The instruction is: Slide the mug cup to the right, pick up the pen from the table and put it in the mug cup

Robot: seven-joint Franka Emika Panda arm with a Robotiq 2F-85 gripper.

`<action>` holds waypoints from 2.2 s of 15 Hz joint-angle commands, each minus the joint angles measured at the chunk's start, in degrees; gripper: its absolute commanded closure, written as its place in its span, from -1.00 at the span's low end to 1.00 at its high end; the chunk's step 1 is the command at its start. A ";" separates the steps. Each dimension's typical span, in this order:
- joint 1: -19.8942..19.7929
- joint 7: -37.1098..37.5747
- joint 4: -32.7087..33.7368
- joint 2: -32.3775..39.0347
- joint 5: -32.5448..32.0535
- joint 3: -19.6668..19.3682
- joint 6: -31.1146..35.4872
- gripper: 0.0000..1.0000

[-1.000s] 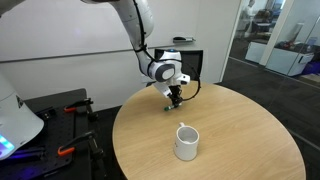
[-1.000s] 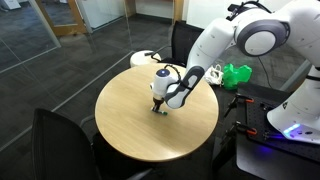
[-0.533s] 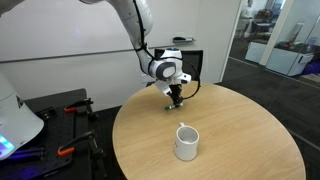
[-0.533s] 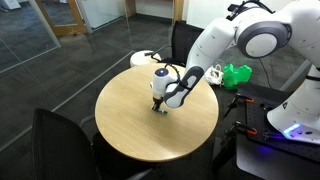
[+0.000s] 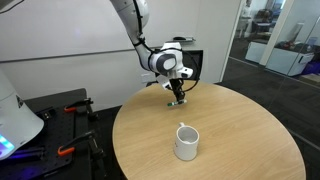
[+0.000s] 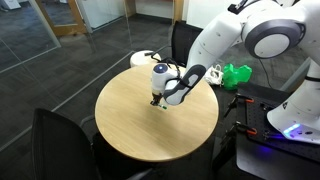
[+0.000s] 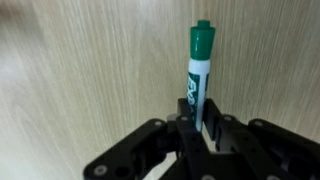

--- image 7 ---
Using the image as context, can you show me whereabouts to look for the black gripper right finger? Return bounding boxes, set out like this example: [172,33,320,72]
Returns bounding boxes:
[203,98,320,180]

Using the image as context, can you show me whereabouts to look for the green whiteboard marker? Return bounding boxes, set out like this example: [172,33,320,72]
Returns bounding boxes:
[184,19,217,133]

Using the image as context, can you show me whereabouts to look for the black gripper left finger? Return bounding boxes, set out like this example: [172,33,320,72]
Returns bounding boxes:
[83,98,211,180]

